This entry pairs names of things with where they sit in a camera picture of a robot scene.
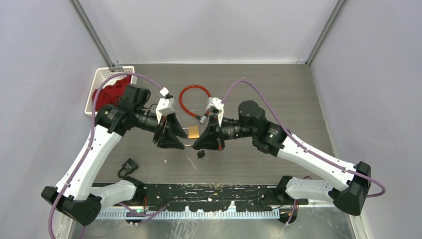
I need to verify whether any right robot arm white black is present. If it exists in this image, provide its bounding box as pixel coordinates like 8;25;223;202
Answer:
193;100;371;216

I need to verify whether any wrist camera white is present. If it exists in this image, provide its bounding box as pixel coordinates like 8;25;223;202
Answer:
206;97;224;126
155;98;175;123

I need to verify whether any red cable lock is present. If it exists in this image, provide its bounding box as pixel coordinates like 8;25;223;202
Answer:
178;85;211;124

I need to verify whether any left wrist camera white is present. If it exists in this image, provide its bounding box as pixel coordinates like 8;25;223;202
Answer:
155;98;175;123

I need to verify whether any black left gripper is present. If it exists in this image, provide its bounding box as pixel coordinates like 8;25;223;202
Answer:
134;108;188;149

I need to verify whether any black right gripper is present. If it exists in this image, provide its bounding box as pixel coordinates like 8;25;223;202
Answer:
194;113;255;151

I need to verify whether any black-headed key bunch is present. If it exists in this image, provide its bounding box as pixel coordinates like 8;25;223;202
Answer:
197;150;205;159

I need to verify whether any white plastic basket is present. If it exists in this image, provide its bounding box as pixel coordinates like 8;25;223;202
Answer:
84;66;137;116

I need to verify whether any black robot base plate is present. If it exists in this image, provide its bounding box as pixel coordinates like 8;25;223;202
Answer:
122;183;293;212

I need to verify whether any brass padlock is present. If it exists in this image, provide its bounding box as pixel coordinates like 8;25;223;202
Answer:
183;125;200;147

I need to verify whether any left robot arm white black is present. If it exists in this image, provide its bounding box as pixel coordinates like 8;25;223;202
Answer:
41;84;187;226

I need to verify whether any black Kaijing padlock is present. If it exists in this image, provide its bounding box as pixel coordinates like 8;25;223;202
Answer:
117;158;138;179

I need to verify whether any red cloth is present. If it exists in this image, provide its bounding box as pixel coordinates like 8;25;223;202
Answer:
96;76;131;111

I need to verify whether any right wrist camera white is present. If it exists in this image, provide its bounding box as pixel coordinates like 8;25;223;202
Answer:
206;97;224;126

